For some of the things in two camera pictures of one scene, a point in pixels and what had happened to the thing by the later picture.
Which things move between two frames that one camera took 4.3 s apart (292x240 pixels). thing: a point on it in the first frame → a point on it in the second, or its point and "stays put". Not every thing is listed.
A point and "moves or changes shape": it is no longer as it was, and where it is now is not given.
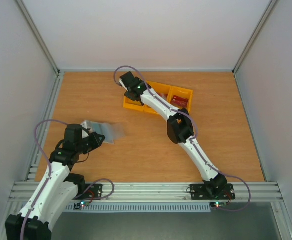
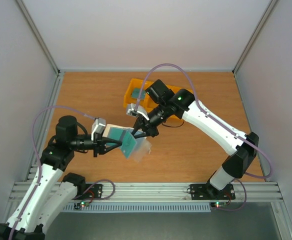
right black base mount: x=199 y=192 stays put
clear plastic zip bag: x=110 y=132 moves or changes shape
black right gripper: x=131 y=96 → x=145 y=124
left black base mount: x=92 y=192 stays put
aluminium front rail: x=158 y=192 stays put
